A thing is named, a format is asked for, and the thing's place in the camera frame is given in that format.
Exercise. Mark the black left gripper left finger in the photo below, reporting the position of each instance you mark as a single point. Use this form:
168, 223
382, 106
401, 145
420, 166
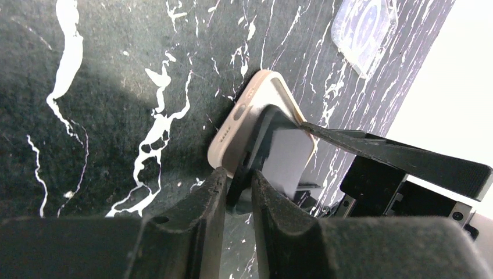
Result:
186, 240

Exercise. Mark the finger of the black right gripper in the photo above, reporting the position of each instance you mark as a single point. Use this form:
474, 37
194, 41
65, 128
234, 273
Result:
464, 177

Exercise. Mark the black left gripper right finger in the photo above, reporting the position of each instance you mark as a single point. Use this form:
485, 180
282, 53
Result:
289, 241

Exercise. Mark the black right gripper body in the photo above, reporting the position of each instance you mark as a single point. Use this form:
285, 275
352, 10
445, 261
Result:
372, 189

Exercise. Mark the black smartphone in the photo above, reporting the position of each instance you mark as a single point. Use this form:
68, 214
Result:
279, 149

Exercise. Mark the beige phone case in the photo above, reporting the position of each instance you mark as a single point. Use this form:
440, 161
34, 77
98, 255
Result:
265, 88

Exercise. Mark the clear magsafe phone case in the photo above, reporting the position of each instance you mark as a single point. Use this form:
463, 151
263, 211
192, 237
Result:
362, 32

